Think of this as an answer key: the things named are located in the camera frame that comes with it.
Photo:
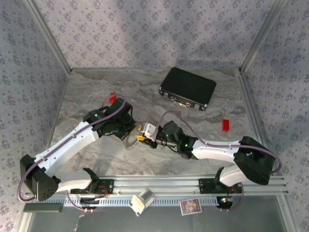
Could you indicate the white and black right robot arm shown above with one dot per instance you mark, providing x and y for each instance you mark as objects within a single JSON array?
[{"x": 217, "y": 151}]

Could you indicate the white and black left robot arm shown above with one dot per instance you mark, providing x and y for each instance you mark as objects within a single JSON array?
[{"x": 72, "y": 142}]

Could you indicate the red block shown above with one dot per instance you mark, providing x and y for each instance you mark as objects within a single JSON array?
[
  {"x": 111, "y": 99},
  {"x": 226, "y": 125}
]

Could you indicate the black hard case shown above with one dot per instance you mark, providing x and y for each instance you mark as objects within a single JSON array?
[{"x": 188, "y": 88}]

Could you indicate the colourful picture card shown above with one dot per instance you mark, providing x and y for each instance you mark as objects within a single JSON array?
[{"x": 190, "y": 206}]

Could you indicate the black controller board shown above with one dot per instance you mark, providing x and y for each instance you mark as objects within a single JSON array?
[
  {"x": 225, "y": 201},
  {"x": 90, "y": 201}
]

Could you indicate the dark grey flat bar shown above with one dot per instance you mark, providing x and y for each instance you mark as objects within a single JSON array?
[{"x": 43, "y": 207}]

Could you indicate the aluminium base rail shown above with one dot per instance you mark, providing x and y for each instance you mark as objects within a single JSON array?
[{"x": 157, "y": 184}]

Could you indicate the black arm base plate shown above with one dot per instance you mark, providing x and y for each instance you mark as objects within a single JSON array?
[
  {"x": 205, "y": 184},
  {"x": 109, "y": 187}
]

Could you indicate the white plastic mount bracket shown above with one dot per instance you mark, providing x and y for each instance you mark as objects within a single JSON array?
[{"x": 141, "y": 201}]

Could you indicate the aluminium side rail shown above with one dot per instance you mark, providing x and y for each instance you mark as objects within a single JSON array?
[
  {"x": 251, "y": 108},
  {"x": 56, "y": 118}
]

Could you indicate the aluminium frame post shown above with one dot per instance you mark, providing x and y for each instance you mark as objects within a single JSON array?
[
  {"x": 262, "y": 36},
  {"x": 50, "y": 36}
]

